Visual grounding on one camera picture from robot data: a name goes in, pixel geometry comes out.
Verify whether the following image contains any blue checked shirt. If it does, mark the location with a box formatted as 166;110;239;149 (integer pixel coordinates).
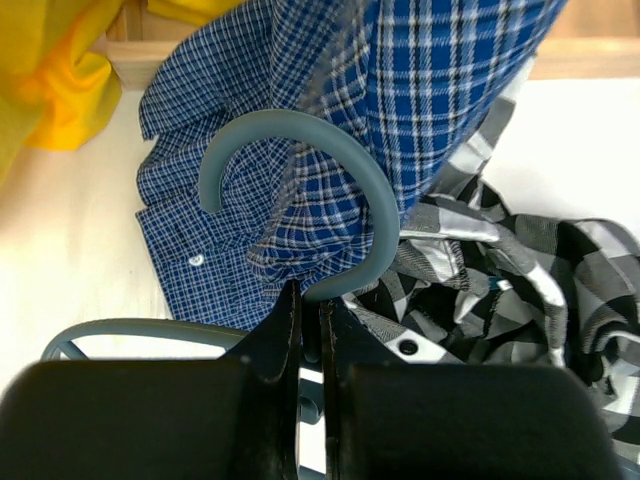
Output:
134;0;571;334

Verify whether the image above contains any wooden clothes rack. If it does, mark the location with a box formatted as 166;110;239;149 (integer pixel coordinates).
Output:
104;0;639;90

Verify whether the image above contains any yellow garment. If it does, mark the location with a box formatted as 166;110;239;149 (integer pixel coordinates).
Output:
1;0;236;175

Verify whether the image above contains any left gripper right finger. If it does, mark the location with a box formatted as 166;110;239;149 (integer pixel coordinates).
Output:
319;301;620;479

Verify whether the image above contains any black white checked shirt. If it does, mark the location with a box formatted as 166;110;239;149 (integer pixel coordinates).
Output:
344;62;639;461

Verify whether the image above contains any grey blue hanger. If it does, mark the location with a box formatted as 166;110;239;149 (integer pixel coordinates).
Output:
39;108;401;480

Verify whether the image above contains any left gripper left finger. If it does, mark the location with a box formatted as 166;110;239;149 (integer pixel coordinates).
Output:
1;281;302;479

